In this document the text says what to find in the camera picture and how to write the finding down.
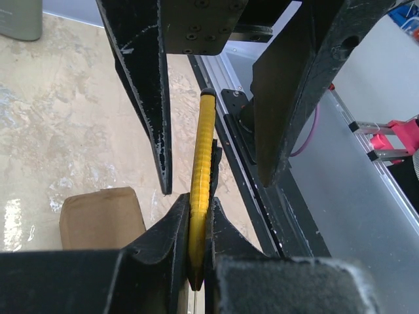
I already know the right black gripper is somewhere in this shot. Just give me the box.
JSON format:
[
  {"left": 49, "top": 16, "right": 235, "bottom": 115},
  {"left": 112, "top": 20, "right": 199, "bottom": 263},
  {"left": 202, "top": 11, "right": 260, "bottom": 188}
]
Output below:
[{"left": 97, "top": 0, "right": 291, "bottom": 195}]

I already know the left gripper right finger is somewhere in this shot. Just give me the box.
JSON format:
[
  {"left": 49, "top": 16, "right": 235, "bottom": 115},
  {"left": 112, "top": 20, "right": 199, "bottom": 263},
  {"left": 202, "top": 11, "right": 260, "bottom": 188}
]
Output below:
[{"left": 204, "top": 198, "right": 382, "bottom": 313}]

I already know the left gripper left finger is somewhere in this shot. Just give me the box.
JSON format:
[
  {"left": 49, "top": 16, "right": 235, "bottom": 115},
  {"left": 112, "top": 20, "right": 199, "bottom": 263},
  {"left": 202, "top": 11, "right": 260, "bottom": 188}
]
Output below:
[{"left": 1, "top": 194, "right": 189, "bottom": 313}]

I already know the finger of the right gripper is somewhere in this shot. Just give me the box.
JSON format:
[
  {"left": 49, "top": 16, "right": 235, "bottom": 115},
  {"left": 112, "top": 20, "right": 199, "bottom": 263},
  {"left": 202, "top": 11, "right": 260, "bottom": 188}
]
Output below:
[{"left": 251, "top": 0, "right": 394, "bottom": 186}]

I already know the brown cardboard express box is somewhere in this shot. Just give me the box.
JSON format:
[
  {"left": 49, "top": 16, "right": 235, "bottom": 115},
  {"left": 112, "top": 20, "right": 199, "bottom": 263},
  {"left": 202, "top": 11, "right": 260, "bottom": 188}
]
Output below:
[{"left": 59, "top": 186, "right": 147, "bottom": 250}]

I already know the yellow utility knife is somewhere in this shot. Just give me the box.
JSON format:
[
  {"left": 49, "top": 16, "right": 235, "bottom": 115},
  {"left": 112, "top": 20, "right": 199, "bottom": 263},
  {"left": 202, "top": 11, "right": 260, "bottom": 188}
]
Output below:
[{"left": 187, "top": 87, "right": 224, "bottom": 314}]

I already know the beige cup bottle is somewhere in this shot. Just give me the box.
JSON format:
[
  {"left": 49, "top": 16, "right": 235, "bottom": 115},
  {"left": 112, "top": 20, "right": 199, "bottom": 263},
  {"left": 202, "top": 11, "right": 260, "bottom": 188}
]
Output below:
[{"left": 0, "top": 0, "right": 43, "bottom": 41}]

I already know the red plastic fixture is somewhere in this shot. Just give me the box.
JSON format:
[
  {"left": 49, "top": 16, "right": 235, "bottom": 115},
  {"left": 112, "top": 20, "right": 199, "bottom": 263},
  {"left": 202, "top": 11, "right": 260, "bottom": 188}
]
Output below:
[{"left": 371, "top": 118, "right": 418, "bottom": 156}]

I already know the aluminium rail frame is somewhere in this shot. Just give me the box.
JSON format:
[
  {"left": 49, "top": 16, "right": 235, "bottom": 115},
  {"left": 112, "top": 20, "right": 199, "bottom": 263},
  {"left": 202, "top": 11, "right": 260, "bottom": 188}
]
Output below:
[{"left": 189, "top": 53, "right": 418, "bottom": 227}]

